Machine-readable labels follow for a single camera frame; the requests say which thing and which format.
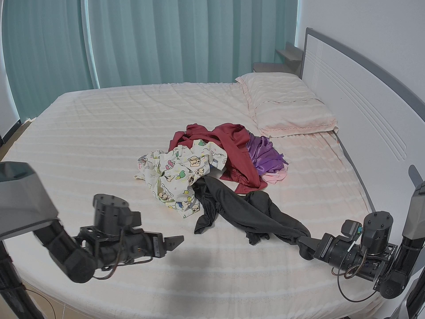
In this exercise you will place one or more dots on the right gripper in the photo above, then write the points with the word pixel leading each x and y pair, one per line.
pixel 335 251

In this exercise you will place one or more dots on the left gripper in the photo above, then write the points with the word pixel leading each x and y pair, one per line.
pixel 139 246

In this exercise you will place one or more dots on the black T-shirt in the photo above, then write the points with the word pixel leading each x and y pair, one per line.
pixel 232 204

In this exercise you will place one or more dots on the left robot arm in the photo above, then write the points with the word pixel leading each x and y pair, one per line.
pixel 26 194

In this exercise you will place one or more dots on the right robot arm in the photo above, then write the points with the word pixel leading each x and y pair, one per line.
pixel 411 218

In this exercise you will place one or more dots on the bed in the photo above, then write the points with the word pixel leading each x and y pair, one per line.
pixel 99 128

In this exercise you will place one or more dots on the white printed pyjama top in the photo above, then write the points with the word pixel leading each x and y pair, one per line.
pixel 176 174

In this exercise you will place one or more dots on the pale pink garment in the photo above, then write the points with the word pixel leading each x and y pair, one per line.
pixel 275 177

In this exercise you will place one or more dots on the dark red garment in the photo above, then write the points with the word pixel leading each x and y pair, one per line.
pixel 235 151

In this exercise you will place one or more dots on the purple garment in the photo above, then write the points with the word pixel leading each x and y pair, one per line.
pixel 262 155

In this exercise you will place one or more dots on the pale pink pillow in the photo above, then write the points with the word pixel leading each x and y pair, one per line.
pixel 285 105

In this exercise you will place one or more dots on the grey bedside table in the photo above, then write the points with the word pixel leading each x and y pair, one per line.
pixel 279 67

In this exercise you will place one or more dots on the blue-green curtain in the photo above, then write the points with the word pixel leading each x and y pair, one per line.
pixel 49 45
pixel 182 28

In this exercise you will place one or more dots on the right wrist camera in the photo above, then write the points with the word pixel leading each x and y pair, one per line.
pixel 351 229

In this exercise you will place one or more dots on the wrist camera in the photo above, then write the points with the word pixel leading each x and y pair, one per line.
pixel 134 219
pixel 351 229

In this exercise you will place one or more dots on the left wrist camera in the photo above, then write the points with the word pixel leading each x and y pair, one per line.
pixel 134 219

